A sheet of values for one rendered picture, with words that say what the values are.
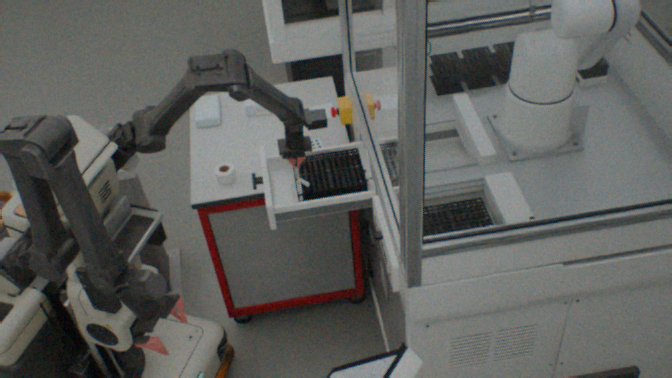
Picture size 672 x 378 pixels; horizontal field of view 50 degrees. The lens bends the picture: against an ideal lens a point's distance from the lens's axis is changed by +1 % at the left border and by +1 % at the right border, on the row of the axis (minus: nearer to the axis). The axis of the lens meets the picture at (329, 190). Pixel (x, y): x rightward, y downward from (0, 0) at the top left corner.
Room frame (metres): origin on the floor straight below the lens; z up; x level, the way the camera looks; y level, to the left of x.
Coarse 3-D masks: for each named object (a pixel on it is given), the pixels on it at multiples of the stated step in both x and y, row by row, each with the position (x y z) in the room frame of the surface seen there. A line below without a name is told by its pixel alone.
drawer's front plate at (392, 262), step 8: (376, 200) 1.50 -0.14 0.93; (376, 208) 1.47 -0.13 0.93; (376, 216) 1.47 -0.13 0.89; (376, 224) 1.48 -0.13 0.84; (384, 224) 1.40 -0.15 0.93; (384, 232) 1.37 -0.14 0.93; (384, 240) 1.35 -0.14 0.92; (384, 248) 1.35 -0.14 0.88; (392, 248) 1.30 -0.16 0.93; (392, 256) 1.27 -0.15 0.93; (392, 264) 1.25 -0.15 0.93; (392, 272) 1.24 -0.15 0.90; (392, 280) 1.24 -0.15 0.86; (392, 288) 1.24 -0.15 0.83
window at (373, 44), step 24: (360, 0) 1.78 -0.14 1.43; (384, 0) 1.43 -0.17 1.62; (360, 24) 1.80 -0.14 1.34; (384, 24) 1.43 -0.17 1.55; (360, 48) 1.83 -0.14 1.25; (384, 48) 1.44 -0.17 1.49; (360, 72) 1.86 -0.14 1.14; (384, 72) 1.45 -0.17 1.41; (360, 96) 1.89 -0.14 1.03; (384, 96) 1.46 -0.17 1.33; (384, 120) 1.47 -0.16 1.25; (384, 144) 1.49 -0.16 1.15; (384, 168) 1.50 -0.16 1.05
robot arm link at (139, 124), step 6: (138, 120) 1.54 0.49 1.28; (126, 126) 1.55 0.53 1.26; (132, 126) 1.55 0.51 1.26; (138, 126) 1.53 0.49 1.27; (144, 126) 1.53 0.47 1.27; (126, 132) 1.54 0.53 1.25; (132, 132) 1.54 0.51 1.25; (138, 132) 1.52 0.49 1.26; (144, 132) 1.51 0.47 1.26; (126, 138) 1.53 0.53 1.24; (132, 138) 1.52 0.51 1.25
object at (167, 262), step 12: (120, 180) 1.99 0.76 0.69; (132, 180) 2.06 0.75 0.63; (120, 192) 1.99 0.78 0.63; (132, 192) 2.00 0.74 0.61; (144, 204) 2.11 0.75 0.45; (144, 252) 1.99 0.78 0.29; (156, 252) 2.01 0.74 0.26; (168, 252) 2.23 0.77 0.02; (144, 264) 1.99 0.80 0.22; (156, 264) 2.00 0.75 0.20; (168, 264) 2.14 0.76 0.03; (180, 264) 2.16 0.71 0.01; (168, 276) 2.06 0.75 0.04; (180, 276) 2.08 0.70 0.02; (168, 288) 2.00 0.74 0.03; (180, 288) 2.01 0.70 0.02
